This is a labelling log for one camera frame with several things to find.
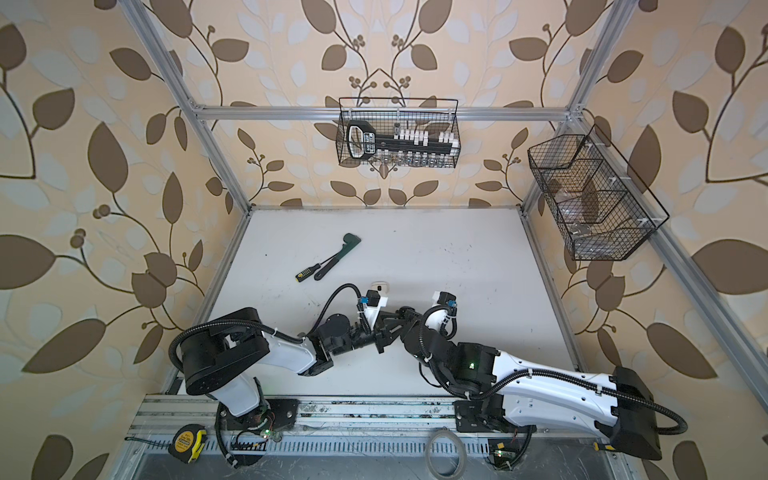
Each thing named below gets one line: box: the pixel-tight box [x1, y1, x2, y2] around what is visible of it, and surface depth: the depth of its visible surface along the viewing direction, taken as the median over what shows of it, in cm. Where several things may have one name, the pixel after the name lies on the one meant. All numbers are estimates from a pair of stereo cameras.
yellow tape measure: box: [168, 423, 208, 464], surface depth 70 cm
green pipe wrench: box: [314, 233, 362, 281], surface depth 110 cm
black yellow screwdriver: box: [295, 263, 322, 283], surface depth 102 cm
